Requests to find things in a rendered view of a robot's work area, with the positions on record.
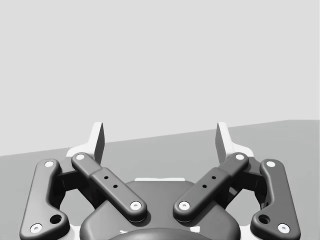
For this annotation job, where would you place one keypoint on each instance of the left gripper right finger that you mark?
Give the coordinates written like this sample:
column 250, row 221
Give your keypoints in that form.
column 206, row 186

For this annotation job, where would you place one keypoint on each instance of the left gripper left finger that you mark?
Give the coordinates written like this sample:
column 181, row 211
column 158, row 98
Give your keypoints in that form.
column 113, row 186

